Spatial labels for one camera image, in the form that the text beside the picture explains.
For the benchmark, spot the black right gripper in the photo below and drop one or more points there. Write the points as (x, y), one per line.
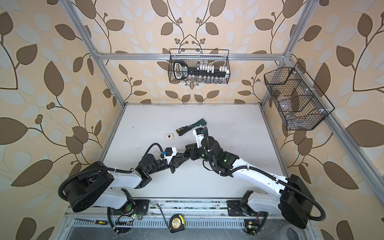
(193, 147)

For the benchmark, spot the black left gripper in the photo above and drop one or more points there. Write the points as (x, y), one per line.
(176, 163)

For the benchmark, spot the beige earbud charging case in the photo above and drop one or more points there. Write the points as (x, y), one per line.
(170, 136)

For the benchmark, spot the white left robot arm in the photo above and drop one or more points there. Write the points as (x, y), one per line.
(100, 186)

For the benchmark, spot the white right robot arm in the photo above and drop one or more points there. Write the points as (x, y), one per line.
(293, 199)

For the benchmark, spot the green rivet gun tool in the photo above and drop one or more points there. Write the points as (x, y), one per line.
(181, 131)

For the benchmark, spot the yellow black tape measure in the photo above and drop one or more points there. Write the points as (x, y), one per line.
(177, 223)

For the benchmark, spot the black socket set holder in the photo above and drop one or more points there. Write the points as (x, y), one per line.
(182, 71)

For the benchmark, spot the grey tape roll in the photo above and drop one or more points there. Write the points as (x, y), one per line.
(293, 234)

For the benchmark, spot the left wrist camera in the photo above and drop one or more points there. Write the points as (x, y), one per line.
(168, 154)

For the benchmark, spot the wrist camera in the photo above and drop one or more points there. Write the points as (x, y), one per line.
(168, 154)
(199, 135)

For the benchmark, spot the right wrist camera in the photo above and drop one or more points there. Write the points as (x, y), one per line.
(199, 135)

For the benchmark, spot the black wire basket back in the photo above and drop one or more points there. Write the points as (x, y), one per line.
(217, 57)

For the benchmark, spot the black wire basket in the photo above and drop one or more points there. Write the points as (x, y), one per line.
(217, 57)
(301, 106)

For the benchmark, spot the yellow handled screwdriver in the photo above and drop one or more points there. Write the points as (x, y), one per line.
(93, 222)

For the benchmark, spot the black wire basket right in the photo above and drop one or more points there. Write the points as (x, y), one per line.
(301, 106)

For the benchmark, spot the aluminium frame post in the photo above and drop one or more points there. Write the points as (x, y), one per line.
(285, 59)

